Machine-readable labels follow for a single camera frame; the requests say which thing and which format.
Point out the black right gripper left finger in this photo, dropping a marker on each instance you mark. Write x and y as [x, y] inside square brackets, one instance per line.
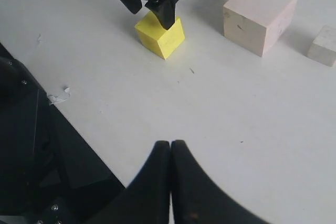
[147, 197]

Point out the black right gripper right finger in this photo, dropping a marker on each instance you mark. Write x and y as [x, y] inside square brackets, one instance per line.
[196, 198]

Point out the yellow cube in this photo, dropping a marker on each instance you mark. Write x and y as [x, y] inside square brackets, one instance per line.
[158, 40]

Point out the large pale wooden cube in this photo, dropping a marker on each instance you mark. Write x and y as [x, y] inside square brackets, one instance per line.
[256, 25]

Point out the white torn tape scrap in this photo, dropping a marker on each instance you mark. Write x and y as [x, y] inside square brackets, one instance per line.
[64, 96]

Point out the small pale wooden cube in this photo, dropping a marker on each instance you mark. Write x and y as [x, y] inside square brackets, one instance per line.
[322, 48]

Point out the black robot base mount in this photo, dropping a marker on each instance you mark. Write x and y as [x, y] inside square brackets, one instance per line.
[49, 174]

